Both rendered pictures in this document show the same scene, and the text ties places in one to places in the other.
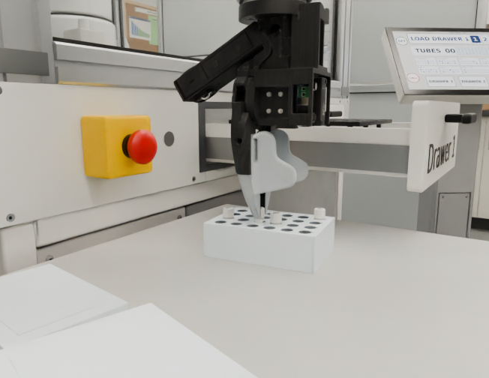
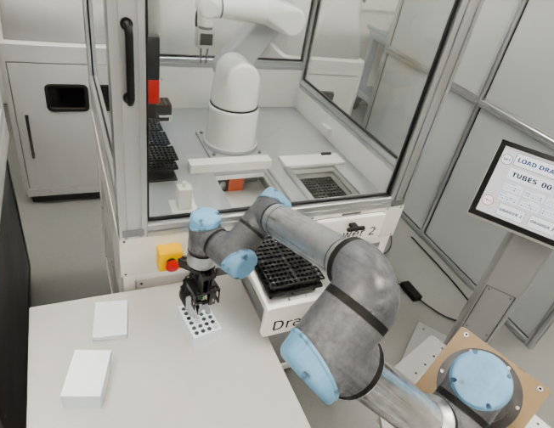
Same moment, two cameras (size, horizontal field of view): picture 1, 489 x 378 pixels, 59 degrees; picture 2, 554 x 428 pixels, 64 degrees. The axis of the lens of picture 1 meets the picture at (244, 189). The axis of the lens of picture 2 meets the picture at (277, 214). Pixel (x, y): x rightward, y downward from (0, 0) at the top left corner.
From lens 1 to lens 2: 106 cm
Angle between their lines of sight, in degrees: 35
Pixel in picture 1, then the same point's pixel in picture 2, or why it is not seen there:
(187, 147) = not seen: hidden behind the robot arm
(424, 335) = (178, 389)
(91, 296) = (121, 326)
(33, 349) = (83, 352)
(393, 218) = not seen: hidden behind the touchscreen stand
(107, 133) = (160, 259)
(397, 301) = (194, 374)
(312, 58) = (200, 290)
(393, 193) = not seen: hidden behind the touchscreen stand
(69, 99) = (152, 240)
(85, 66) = (161, 228)
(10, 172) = (127, 262)
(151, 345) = (98, 364)
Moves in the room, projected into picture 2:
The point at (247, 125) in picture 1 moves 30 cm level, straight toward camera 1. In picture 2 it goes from (183, 295) to (84, 368)
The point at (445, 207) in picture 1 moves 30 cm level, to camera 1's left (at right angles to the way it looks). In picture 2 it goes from (488, 296) to (421, 263)
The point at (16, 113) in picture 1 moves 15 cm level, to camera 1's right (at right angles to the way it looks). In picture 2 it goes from (130, 247) to (167, 272)
